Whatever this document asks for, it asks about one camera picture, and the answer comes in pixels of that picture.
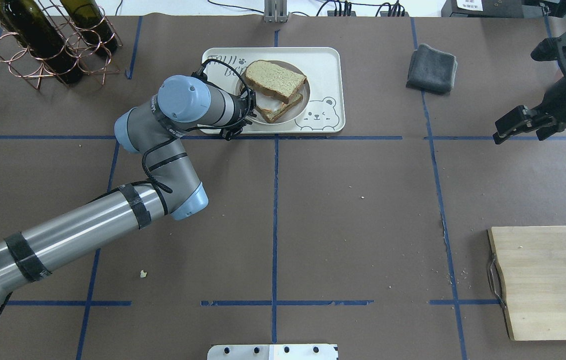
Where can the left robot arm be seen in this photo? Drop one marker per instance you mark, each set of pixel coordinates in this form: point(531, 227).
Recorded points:
point(154, 129)

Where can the bread slice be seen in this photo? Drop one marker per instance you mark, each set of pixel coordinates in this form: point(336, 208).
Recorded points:
point(271, 109)
point(274, 80)

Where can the dark wine bottle left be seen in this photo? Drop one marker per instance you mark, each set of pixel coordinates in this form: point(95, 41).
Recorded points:
point(32, 29)

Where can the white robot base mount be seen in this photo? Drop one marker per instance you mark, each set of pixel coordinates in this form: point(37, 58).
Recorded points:
point(308, 351)

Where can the white round plate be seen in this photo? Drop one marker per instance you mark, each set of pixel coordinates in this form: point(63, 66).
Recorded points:
point(294, 112)

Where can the dark wine bottle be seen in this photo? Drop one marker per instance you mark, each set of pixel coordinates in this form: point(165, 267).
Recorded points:
point(32, 29)
point(95, 30)

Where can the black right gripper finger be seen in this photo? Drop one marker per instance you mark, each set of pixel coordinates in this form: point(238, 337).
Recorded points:
point(519, 120)

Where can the aluminium camera post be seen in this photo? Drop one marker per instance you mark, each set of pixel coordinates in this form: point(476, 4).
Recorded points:
point(275, 11)

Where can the cream bear tray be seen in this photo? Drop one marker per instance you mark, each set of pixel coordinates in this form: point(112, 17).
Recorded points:
point(325, 111)

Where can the copper wire bottle rack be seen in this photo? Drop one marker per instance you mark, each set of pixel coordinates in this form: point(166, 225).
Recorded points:
point(23, 65)

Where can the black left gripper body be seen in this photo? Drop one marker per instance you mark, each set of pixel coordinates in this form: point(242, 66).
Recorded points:
point(248, 111)

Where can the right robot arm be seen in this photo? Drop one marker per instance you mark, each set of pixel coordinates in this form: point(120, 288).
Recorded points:
point(554, 103)

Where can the black power strip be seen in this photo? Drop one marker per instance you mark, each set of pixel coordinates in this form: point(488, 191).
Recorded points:
point(346, 8)

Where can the dark wine bottle right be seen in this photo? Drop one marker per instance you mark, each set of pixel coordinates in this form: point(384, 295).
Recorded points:
point(95, 30)

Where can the wooden cutting board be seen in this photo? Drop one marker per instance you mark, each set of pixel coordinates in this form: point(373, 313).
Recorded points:
point(531, 266)

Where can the grey folded cloth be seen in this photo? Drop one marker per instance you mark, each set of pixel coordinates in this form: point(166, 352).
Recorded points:
point(432, 70)

